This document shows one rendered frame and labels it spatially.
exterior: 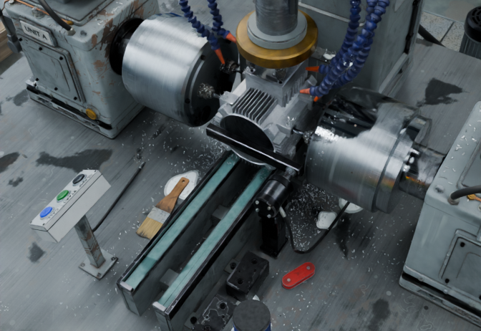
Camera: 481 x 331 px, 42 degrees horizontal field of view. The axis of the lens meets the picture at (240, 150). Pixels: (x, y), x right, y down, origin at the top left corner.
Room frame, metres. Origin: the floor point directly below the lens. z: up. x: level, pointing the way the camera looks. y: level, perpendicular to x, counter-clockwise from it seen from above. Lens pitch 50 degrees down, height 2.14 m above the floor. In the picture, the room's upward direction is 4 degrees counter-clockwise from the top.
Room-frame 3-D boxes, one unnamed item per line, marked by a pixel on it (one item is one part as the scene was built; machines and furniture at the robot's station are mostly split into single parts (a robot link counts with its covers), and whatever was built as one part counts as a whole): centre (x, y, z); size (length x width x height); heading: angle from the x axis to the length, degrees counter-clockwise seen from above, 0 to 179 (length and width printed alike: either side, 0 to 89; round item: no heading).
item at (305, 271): (0.71, -0.11, 0.81); 0.09 x 0.03 x 0.02; 119
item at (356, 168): (0.87, -0.31, 1.04); 0.41 x 0.25 x 0.25; 54
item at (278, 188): (0.92, -0.20, 0.92); 0.45 x 0.13 x 0.24; 144
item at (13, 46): (1.39, 0.58, 1.07); 0.08 x 0.07 x 0.20; 144
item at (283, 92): (1.07, -0.10, 1.11); 0.12 x 0.11 x 0.07; 144
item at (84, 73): (1.39, 0.40, 0.99); 0.35 x 0.31 x 0.37; 54
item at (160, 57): (1.22, 0.17, 1.04); 0.37 x 0.25 x 0.25; 54
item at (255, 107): (1.04, -0.08, 1.01); 0.20 x 0.19 x 0.19; 144
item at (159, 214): (0.94, 0.20, 0.80); 0.21 x 0.05 x 0.01; 148
